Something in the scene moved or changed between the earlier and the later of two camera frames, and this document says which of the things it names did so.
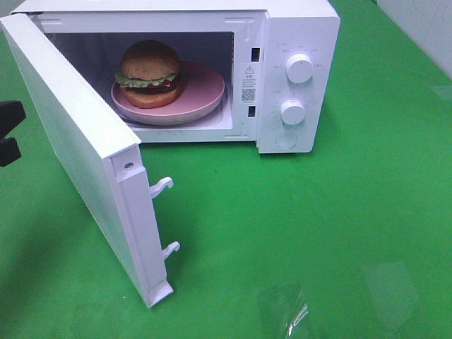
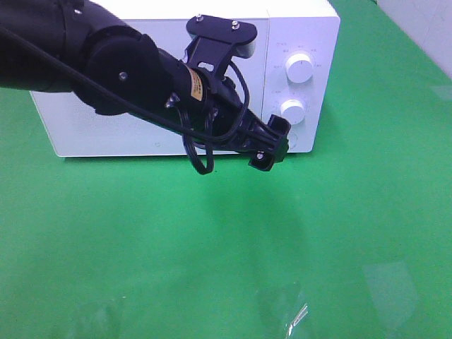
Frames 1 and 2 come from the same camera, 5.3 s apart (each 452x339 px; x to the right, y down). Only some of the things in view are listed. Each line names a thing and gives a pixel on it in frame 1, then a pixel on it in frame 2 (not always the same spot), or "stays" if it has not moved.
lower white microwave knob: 292,112 stays
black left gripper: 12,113 → 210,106
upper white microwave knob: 299,68 stays
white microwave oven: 92,149 → 61,126
